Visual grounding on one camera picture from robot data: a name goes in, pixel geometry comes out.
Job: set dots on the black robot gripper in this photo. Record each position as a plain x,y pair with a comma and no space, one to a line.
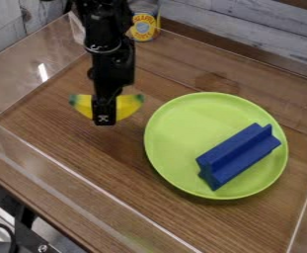
111,73

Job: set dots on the yellow toy banana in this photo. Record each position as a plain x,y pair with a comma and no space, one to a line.
127,105

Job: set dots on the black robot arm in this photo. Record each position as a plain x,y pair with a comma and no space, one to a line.
106,20

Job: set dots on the green round plate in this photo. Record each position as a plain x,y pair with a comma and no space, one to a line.
190,125

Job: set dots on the yellow labelled tin can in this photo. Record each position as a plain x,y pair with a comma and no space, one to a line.
146,19

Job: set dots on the blue T-shaped block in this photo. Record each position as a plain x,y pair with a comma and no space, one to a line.
234,155

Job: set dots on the black metal table leg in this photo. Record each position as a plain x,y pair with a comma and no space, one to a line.
28,241

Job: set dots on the clear acrylic corner bracket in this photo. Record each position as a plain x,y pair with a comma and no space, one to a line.
76,28

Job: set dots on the clear acrylic tray wall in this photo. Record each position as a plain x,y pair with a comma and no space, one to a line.
88,214

